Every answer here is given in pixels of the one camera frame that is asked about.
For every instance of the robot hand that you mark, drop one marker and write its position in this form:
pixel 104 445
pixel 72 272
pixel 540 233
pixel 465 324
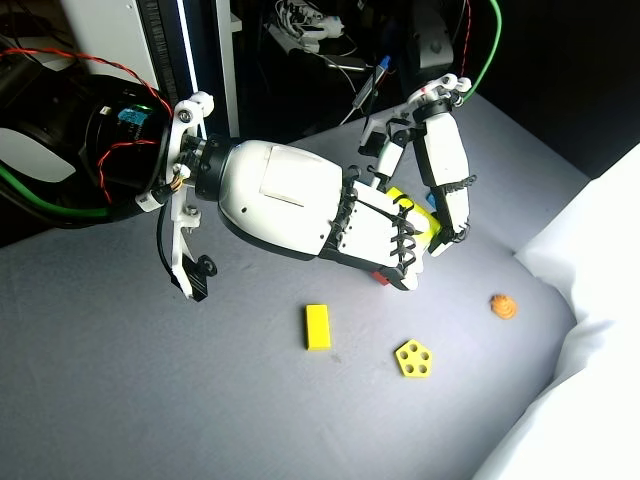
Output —
pixel 442 150
pixel 280 200

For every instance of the colourful puzzle cube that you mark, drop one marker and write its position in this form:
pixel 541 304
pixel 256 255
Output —
pixel 424 222

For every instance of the blue block with small holes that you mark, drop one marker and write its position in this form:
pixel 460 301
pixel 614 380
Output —
pixel 431 199

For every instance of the yellow rectangular block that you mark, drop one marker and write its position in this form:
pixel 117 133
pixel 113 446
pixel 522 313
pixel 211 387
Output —
pixel 318 327

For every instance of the orange spiral toy pastry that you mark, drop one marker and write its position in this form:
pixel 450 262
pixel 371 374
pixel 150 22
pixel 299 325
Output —
pixel 503 306

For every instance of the white power strip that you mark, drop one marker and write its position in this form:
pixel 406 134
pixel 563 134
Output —
pixel 305 32

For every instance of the yellow pentagon block with holes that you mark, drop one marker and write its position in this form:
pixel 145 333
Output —
pixel 402 355

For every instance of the grey table cloth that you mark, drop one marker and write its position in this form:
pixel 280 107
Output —
pixel 150 375

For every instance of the white robot body column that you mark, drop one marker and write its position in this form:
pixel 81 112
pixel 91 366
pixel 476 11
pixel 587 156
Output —
pixel 110 40

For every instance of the white cloth backdrop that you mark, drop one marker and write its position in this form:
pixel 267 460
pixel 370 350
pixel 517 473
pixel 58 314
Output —
pixel 590 350

